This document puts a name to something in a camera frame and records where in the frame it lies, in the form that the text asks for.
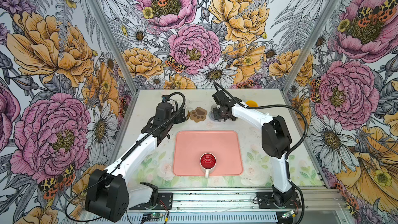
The brown paw shaped coaster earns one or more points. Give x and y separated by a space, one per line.
199 114

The pink silicone tray mat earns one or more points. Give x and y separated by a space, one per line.
191 145

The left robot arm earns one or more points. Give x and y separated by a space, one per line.
108 194

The aluminium front rail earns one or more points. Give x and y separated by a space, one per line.
241 200

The circuit board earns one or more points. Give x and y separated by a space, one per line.
288 214
151 217

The left circuit board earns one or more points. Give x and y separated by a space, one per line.
151 217

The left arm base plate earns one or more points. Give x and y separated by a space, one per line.
165 200

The yellow mug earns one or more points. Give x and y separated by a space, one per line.
251 103

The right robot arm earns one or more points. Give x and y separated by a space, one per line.
275 140

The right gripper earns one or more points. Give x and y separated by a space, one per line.
216 115

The red inside mug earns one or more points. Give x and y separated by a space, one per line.
208 163

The right circuit board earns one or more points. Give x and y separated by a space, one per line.
288 214

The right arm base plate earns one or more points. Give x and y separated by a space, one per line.
271 200

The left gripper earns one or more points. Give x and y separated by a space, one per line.
181 118

